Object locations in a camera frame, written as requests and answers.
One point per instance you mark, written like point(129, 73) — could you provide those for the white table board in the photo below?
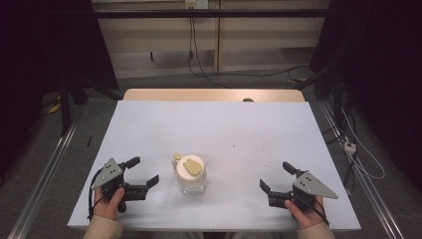
point(215, 132)

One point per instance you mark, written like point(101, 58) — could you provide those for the wooden vertical post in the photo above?
point(217, 40)

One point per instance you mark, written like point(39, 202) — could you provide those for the black curtain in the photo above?
point(40, 49)
point(381, 66)

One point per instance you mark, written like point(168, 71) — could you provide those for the person's left hand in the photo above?
point(106, 205)

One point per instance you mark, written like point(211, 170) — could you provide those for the aluminium floor rail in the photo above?
point(365, 179)
point(40, 182)

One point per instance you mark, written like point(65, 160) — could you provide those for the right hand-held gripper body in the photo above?
point(308, 187)

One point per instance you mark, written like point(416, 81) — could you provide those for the white wall outlet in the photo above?
point(196, 3)

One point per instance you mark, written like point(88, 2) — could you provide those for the black metal stand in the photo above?
point(65, 106)

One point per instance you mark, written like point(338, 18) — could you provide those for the white power strip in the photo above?
point(349, 147)

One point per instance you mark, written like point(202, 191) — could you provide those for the light wooden table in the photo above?
point(199, 94)

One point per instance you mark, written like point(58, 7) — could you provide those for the dark round table grommet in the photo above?
point(248, 99)

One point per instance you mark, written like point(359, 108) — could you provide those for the clear bottle with cream lid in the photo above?
point(190, 174)

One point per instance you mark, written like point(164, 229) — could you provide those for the person's right hand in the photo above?
point(307, 217)

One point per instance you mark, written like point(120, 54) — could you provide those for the black horizontal frame bar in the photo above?
point(212, 13)

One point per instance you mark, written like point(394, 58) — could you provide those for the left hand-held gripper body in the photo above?
point(109, 176)

